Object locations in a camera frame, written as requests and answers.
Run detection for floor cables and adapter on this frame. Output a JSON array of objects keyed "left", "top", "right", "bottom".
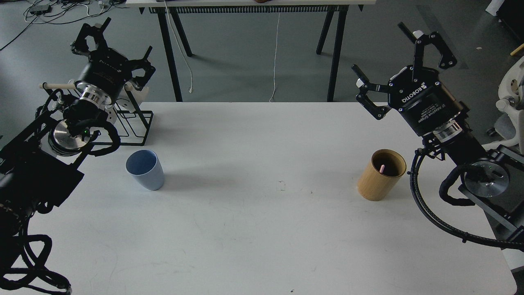
[{"left": 0, "top": 0, "right": 128, "bottom": 51}]

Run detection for blue plastic cup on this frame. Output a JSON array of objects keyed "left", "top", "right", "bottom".
[{"left": 125, "top": 150, "right": 165, "bottom": 191}]

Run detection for bamboo wooden cup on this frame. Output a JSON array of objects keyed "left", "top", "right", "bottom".
[{"left": 357, "top": 149, "right": 407, "bottom": 202}]

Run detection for white thick hanging cable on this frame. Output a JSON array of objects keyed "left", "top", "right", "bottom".
[{"left": 163, "top": 0, "right": 194, "bottom": 94}]

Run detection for white office chair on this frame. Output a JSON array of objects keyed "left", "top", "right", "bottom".
[{"left": 482, "top": 57, "right": 524, "bottom": 154}]

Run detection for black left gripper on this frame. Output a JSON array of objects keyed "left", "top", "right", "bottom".
[{"left": 70, "top": 17, "right": 156, "bottom": 104}]

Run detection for black wire cup rack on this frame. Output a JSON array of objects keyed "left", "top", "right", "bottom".
[{"left": 102, "top": 92, "right": 154, "bottom": 146}]

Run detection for background table black legs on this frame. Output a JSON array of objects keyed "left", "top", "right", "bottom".
[{"left": 125, "top": 0, "right": 377, "bottom": 103}]

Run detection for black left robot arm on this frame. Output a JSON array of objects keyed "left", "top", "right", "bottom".
[{"left": 0, "top": 18, "right": 155, "bottom": 295}]

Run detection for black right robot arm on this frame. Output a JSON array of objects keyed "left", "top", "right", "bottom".
[{"left": 352, "top": 23, "right": 523, "bottom": 251}]

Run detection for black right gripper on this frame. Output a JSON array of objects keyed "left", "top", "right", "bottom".
[{"left": 351, "top": 22, "right": 470, "bottom": 137}]

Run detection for white square mug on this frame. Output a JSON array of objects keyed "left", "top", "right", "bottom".
[{"left": 116, "top": 82, "right": 149, "bottom": 113}]

